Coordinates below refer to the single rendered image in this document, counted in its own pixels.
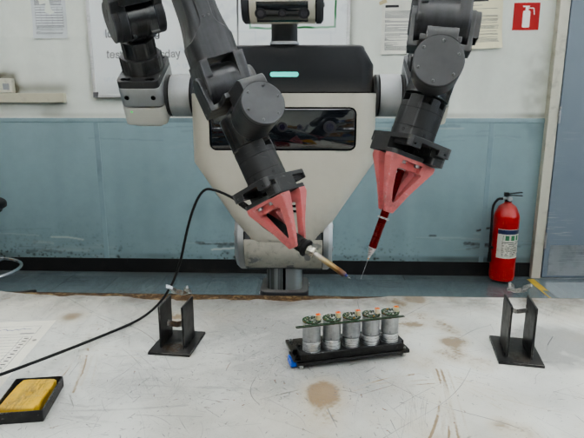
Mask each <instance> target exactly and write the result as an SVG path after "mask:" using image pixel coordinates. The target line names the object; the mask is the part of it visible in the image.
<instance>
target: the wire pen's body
mask: <svg viewBox="0 0 584 438"><path fill-rule="evenodd" d="M404 172H405V171H404V170H402V169H397V171H396V175H395V183H394V187H393V195H392V202H393V201H394V199H395V196H396V193H397V191H398V189H399V186H400V184H401V181H402V177H403V175H404ZM388 215H389V212H387V211H384V210H383V207H382V212H381V214H380V215H378V216H377V217H379V219H378V222H377V224H376V226H375V231H374V233H373V235H372V238H371V240H370V243H369V247H371V248H373V249H376V248H377V245H378V243H379V241H380V237H381V234H382V231H383V228H384V226H385V224H386V221H388V220H389V219H388Z"/></svg>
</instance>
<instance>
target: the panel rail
mask: <svg viewBox="0 0 584 438"><path fill-rule="evenodd" d="M401 317H405V316H404V315H393V316H386V317H378V318H376V317H374V318H369V319H361V320H356V319H354V320H353V321H345V322H336V321H334V322H329V323H320V324H315V323H314V324H312V325H303V326H295V327H296V328H297V329H303V328H311V327H319V326H328V325H336V324H343V323H352V322H367V321H376V320H384V319H392V318H401Z"/></svg>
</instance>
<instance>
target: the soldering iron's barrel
mask: <svg viewBox="0 0 584 438"><path fill-rule="evenodd" d="M304 253H305V254H306V255H307V256H310V257H311V258H313V257H314V258H316V259H317V260H319V261H320V262H322V263H324V264H325V265H327V266H328V267H329V268H331V269H333V270H334V271H335V272H336V273H337V274H339V275H341V276H342V277H344V276H345V274H347V273H346V271H344V270H343V269H341V268H339V267H338V266H336V265H335V264H334V263H332V262H331V261H330V260H328V259H327V258H325V257H324V256H322V255H320V254H319V253H318V252H317V249H316V248H314V247H313V246H312V245H309V246H308V247H307V248H306V249H305V252H304Z"/></svg>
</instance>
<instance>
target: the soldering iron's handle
mask: <svg viewBox="0 0 584 438"><path fill-rule="evenodd" d="M238 204H239V206H241V207H242V208H243V209H245V207H247V206H249V205H248V204H247V203H245V202H240V203H238ZM245 210H246V209H245ZM267 217H268V218H269V219H270V220H271V221H272V223H273V224H274V225H275V226H276V227H277V228H278V229H279V230H280V231H281V232H282V233H283V234H284V235H285V236H286V237H287V238H289V235H288V231H287V227H286V224H284V223H283V222H281V221H279V220H278V219H276V218H275V217H273V216H272V215H270V214H267ZM296 235H297V243H298V246H297V247H295V248H293V249H295V250H297V251H298V252H300V255H301V256H305V255H306V254H305V253H304V252H305V249H306V248H307V247H308V246H309V245H312V243H313V242H312V241H310V240H307V239H306V238H304V237H303V236H301V235H299V234H298V233H296Z"/></svg>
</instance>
